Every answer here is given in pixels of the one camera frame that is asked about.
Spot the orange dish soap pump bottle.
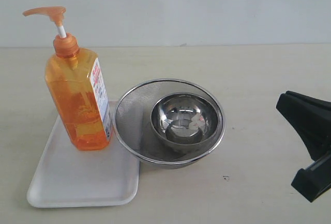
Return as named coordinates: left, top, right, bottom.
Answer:
left=23, top=6, right=111, bottom=151

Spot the steel mesh strainer basket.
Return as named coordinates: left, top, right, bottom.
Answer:
left=113, top=79, right=226, bottom=169

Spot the small stainless steel bowl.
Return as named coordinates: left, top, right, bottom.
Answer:
left=150, top=92, right=221, bottom=154

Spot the white foam tray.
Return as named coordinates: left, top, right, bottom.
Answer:
left=26, top=117, right=140, bottom=208

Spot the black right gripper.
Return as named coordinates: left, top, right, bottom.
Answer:
left=276, top=91, right=330, bottom=202

